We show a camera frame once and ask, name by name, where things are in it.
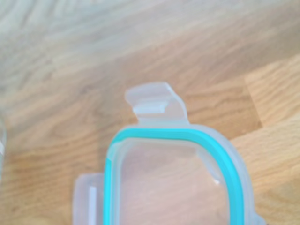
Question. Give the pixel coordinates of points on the clear lid with teal seal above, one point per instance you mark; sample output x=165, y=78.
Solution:
x=178, y=134

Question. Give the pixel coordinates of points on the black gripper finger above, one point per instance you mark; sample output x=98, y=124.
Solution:
x=261, y=222

